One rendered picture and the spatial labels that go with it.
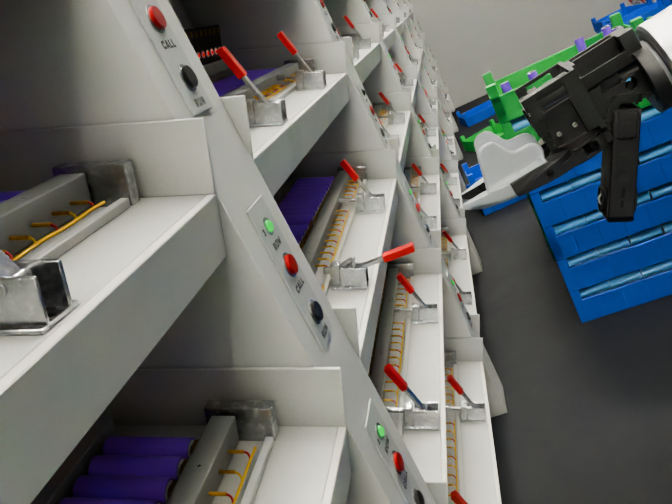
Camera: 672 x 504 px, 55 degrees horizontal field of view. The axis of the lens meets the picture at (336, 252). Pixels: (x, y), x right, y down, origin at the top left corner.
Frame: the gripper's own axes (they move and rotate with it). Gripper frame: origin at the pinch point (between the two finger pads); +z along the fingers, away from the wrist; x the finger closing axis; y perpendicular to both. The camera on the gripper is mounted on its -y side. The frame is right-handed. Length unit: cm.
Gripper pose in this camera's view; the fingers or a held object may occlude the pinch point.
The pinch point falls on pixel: (477, 201)
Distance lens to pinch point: 69.1
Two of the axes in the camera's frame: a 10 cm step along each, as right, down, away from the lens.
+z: -8.1, 4.9, 3.2
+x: -1.4, 3.7, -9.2
